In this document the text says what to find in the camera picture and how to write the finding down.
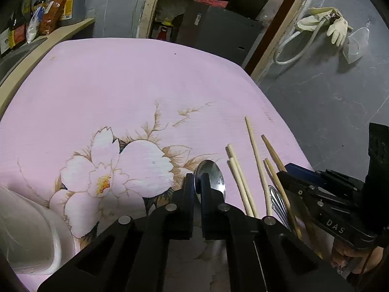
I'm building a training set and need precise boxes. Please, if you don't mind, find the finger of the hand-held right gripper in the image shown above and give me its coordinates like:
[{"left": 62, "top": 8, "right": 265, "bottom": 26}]
[
  {"left": 285, "top": 163, "right": 363, "bottom": 196},
  {"left": 276, "top": 172, "right": 324, "bottom": 215}
]

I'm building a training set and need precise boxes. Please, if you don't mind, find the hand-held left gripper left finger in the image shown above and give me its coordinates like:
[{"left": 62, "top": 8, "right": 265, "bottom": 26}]
[{"left": 36, "top": 173, "right": 195, "bottom": 292}]

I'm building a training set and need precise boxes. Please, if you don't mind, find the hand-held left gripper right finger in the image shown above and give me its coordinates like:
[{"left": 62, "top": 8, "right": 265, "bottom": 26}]
[{"left": 199, "top": 173, "right": 354, "bottom": 292}]

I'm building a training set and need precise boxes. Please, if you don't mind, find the wooden chopstick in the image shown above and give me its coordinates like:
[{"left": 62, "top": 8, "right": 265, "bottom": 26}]
[
  {"left": 226, "top": 145, "right": 260, "bottom": 219},
  {"left": 261, "top": 134, "right": 288, "bottom": 173},
  {"left": 264, "top": 157, "right": 303, "bottom": 239},
  {"left": 229, "top": 157, "right": 254, "bottom": 217},
  {"left": 245, "top": 116, "right": 272, "bottom": 217}
]

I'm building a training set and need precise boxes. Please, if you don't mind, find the metal spoon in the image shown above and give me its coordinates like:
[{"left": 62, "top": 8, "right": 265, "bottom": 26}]
[{"left": 194, "top": 160, "right": 227, "bottom": 207}]

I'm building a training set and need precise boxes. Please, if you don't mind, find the metal fork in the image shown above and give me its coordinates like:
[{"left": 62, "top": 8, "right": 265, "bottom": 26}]
[{"left": 267, "top": 185, "right": 293, "bottom": 231}]

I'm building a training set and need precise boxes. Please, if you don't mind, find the person's right hand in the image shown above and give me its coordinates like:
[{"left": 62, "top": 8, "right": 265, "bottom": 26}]
[{"left": 331, "top": 239, "right": 384, "bottom": 277}]

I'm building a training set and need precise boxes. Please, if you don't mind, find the pink floral tablecloth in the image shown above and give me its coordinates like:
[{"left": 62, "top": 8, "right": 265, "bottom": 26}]
[{"left": 0, "top": 38, "right": 317, "bottom": 292}]

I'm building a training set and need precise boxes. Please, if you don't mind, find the clear plastic bag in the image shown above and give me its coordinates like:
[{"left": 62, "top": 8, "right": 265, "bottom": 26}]
[{"left": 342, "top": 26, "right": 370, "bottom": 65}]

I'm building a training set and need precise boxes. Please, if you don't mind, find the cream rubber glove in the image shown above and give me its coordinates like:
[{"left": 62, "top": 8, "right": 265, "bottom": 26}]
[
  {"left": 326, "top": 14, "right": 354, "bottom": 47},
  {"left": 296, "top": 6, "right": 332, "bottom": 33}
]

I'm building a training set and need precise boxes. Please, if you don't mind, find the dark grey board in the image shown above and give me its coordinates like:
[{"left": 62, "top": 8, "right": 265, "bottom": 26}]
[{"left": 176, "top": 0, "right": 264, "bottom": 67}]

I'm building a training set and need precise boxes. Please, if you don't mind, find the black board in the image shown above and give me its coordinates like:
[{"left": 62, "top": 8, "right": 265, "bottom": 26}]
[{"left": 226, "top": 0, "right": 272, "bottom": 21}]

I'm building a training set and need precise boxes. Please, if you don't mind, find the red plastic bag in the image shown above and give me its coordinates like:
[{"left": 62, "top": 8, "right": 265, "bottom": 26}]
[{"left": 194, "top": 0, "right": 229, "bottom": 9}]

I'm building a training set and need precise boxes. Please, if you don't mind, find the large grey jug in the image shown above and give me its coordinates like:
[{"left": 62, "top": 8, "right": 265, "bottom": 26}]
[{"left": 59, "top": 0, "right": 88, "bottom": 27}]

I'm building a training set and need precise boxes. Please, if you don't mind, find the orange snack bag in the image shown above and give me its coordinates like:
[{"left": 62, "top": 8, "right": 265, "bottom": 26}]
[{"left": 38, "top": 0, "right": 72, "bottom": 36}]

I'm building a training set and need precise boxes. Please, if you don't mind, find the white and blue bag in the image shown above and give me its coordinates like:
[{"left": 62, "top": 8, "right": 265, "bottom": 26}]
[{"left": 26, "top": 4, "right": 47, "bottom": 44}]

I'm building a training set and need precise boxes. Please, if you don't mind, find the dark bottle red label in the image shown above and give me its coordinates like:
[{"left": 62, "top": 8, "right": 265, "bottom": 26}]
[{"left": 11, "top": 15, "right": 27, "bottom": 47}]

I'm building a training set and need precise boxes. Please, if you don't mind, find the dark bottle white label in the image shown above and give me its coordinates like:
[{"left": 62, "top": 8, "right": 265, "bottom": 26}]
[{"left": 0, "top": 6, "right": 16, "bottom": 57}]

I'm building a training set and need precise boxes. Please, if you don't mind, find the white hose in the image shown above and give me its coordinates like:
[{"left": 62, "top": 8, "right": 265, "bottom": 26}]
[{"left": 273, "top": 15, "right": 332, "bottom": 66}]

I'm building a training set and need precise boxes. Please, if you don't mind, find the wooden door frame post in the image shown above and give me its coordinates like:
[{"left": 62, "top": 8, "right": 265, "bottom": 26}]
[
  {"left": 137, "top": 0, "right": 167, "bottom": 39},
  {"left": 242, "top": 0, "right": 323, "bottom": 77}
]

